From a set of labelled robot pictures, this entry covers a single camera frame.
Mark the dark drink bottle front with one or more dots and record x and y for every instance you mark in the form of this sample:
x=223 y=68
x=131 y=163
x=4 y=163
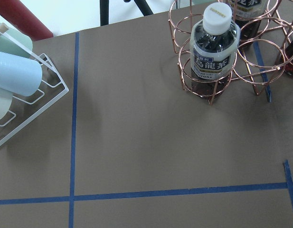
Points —
x=213 y=46

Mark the dark drink bottle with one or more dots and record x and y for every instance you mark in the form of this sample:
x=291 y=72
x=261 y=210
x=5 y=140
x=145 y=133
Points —
x=247 y=11
x=213 y=46

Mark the dark drink bottle back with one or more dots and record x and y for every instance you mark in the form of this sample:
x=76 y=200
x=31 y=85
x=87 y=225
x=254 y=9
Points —
x=247 y=11

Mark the red cylinder bottle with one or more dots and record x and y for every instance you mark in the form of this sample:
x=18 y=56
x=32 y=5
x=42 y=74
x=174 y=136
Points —
x=18 y=15

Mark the copper wire bottle rack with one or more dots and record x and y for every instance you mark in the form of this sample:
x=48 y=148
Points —
x=259 y=61

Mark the black camera tripod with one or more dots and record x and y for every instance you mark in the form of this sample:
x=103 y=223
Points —
x=112 y=11

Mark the white wire cup rack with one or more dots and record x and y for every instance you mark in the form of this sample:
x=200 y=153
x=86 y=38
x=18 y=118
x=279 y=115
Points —
x=29 y=83

